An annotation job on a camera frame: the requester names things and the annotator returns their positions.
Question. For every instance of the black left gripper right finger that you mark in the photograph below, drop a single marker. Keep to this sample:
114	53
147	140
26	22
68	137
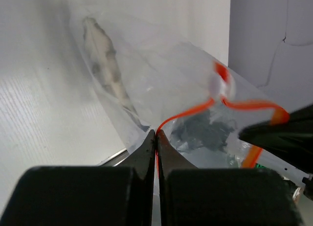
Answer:
190	196

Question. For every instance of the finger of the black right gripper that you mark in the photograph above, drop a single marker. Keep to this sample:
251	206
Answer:
291	141

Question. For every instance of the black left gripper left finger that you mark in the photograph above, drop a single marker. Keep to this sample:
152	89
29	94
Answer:
86	195

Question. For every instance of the clear orange-zipper zip bag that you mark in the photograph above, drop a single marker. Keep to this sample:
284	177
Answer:
149	79

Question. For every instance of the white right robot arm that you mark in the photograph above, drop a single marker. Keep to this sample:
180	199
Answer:
303	180

